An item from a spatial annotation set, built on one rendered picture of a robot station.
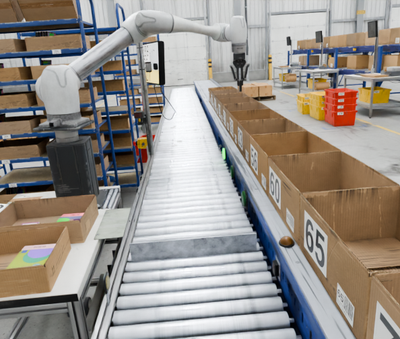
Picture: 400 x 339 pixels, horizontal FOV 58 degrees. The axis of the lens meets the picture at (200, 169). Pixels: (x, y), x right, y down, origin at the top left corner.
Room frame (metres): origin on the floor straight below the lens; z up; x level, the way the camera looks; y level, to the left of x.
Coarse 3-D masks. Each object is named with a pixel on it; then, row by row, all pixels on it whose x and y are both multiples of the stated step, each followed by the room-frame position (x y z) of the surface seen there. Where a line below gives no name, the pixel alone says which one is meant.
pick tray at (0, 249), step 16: (0, 240) 1.24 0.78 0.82; (16, 240) 1.25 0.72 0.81; (32, 240) 1.25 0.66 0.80; (48, 240) 1.26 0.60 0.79; (64, 240) 1.20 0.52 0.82; (0, 256) 1.22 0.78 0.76; (48, 256) 1.04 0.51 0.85; (64, 256) 1.17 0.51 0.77; (0, 272) 0.97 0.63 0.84; (16, 272) 0.98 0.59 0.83; (32, 272) 0.98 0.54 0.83; (48, 272) 1.00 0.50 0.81; (0, 288) 0.97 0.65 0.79; (16, 288) 0.98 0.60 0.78; (32, 288) 0.98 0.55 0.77; (48, 288) 0.99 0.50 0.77
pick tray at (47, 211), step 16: (16, 208) 1.56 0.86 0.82; (32, 208) 1.57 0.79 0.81; (48, 208) 1.57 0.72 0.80; (64, 208) 1.57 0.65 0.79; (80, 208) 1.58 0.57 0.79; (96, 208) 1.56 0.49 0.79; (0, 224) 1.41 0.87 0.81; (16, 224) 1.51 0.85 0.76; (32, 224) 1.29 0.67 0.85; (48, 224) 1.30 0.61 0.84; (64, 224) 1.30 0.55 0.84; (80, 224) 1.30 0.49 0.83; (80, 240) 1.30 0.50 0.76
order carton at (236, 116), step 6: (234, 114) 2.50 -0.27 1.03; (240, 114) 2.51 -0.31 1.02; (246, 114) 2.51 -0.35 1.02; (252, 114) 2.51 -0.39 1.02; (258, 114) 2.51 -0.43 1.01; (264, 114) 2.51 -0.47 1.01; (270, 114) 2.50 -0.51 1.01; (276, 114) 2.34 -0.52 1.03; (234, 120) 2.22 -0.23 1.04; (240, 120) 2.51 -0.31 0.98; (234, 126) 2.23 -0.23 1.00; (234, 132) 2.24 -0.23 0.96; (234, 138) 2.25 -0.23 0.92
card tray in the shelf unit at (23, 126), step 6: (42, 114) 3.11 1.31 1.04; (6, 120) 3.11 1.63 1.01; (12, 120) 3.11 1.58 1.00; (18, 120) 3.11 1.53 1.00; (24, 120) 2.81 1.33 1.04; (30, 120) 2.84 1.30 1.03; (36, 120) 2.94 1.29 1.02; (0, 126) 2.81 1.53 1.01; (6, 126) 2.81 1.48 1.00; (12, 126) 2.81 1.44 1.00; (18, 126) 2.81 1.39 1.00; (24, 126) 2.81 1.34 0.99; (30, 126) 2.82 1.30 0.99; (36, 126) 2.92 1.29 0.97; (0, 132) 2.82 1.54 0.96; (6, 132) 2.82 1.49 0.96; (12, 132) 2.82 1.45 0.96; (18, 132) 2.82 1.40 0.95; (24, 132) 2.82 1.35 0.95; (30, 132) 2.82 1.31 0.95
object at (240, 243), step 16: (176, 240) 1.16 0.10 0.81; (192, 240) 1.16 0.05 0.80; (208, 240) 1.17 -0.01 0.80; (224, 240) 1.17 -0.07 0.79; (240, 240) 1.17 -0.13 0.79; (256, 240) 1.17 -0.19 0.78; (144, 256) 1.16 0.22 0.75; (160, 256) 1.16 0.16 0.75; (176, 256) 1.16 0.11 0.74; (192, 256) 1.16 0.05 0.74
